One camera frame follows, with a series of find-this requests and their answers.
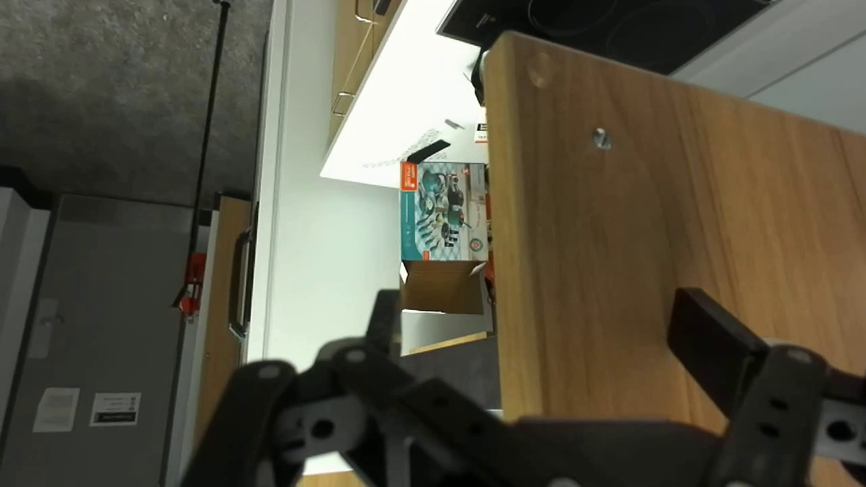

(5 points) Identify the grey tall cabinet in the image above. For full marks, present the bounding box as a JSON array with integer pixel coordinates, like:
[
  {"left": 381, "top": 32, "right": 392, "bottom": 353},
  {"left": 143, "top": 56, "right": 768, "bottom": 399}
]
[{"left": 0, "top": 194, "right": 191, "bottom": 487}]

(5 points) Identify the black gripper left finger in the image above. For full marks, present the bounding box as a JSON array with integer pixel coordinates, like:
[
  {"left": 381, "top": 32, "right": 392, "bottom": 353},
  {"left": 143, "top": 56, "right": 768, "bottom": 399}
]
[{"left": 318, "top": 289, "right": 403, "bottom": 365}]

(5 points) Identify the wooden overhead cabinet door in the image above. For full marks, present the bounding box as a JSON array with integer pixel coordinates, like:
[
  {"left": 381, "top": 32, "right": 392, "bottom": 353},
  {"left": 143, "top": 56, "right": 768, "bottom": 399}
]
[{"left": 484, "top": 32, "right": 866, "bottom": 434}]

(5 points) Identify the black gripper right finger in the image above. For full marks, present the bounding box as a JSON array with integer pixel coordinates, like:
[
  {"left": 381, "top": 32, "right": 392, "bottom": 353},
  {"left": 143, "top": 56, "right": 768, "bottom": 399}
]
[{"left": 667, "top": 286, "right": 768, "bottom": 417}]

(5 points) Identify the brown cardboard box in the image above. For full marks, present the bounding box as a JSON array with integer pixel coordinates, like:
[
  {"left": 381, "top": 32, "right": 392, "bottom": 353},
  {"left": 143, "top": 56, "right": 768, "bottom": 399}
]
[{"left": 403, "top": 261, "right": 484, "bottom": 313}]

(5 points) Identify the wooden door with black handle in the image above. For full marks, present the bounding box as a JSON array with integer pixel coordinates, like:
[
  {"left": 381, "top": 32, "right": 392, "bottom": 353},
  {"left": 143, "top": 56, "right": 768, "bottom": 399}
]
[{"left": 195, "top": 194, "right": 255, "bottom": 435}]

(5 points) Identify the teal cookware box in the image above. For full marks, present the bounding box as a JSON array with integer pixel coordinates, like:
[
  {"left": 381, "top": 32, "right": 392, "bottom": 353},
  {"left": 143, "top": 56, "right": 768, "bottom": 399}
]
[{"left": 400, "top": 163, "right": 490, "bottom": 263}]

